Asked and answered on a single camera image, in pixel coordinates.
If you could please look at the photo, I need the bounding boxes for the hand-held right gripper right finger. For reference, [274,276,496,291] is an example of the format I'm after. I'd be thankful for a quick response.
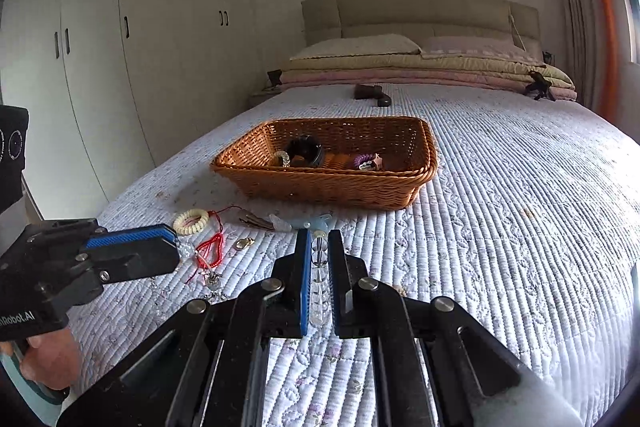
[327,229,583,427]

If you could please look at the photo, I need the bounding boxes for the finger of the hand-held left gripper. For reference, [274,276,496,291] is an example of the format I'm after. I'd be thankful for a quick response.
[82,227,179,254]
[75,239,182,289]

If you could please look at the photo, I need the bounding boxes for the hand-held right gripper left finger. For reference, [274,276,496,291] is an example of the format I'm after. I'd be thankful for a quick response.
[57,228,313,427]

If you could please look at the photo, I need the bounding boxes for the brown wicker basket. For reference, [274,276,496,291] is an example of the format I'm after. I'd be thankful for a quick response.
[210,117,440,211]

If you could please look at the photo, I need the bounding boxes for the person's left hand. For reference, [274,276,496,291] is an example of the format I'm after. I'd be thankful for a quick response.
[0,328,84,392]

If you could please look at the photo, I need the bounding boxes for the light blue hair clip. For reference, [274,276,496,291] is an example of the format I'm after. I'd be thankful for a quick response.
[292,214,334,234]

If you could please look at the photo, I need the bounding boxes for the silver pendant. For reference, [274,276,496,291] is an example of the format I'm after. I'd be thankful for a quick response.
[202,269,227,294]

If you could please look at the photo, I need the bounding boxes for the grey metal hair clip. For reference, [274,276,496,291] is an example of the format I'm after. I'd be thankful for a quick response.
[238,214,275,232]

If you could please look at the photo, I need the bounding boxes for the black hair claw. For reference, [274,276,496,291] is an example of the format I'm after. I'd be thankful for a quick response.
[286,135,326,168]

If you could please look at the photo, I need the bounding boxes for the white quilted bedspread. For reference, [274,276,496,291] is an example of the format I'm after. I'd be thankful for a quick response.
[65,82,640,427]

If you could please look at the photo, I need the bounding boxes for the white wardrobe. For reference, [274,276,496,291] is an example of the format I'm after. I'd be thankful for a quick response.
[0,0,251,228]

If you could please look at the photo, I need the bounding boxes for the brown object on bed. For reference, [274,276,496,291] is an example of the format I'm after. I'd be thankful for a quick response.
[353,84,394,108]

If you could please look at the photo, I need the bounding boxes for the pink folded quilt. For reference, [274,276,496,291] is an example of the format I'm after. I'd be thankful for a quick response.
[279,68,579,102]

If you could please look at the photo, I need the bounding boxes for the cream pillow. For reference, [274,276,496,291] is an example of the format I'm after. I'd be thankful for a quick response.
[289,33,422,60]

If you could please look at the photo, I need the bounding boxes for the pink pillow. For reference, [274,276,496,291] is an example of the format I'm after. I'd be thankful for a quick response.
[420,36,535,60]

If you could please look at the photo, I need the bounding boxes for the beige padded headboard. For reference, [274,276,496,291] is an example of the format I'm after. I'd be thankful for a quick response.
[301,0,542,58]

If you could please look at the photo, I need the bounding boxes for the grey and orange curtain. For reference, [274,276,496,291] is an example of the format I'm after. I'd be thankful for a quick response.
[529,0,623,120]

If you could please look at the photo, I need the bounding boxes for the crystal bead chain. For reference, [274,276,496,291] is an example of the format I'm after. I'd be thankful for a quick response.
[149,241,234,321]

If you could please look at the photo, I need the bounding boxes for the cream spiral hair tie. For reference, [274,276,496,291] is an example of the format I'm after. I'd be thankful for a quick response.
[173,209,210,236]

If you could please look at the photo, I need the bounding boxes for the red cord charm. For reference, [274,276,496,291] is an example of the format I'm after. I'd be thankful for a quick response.
[185,206,244,285]

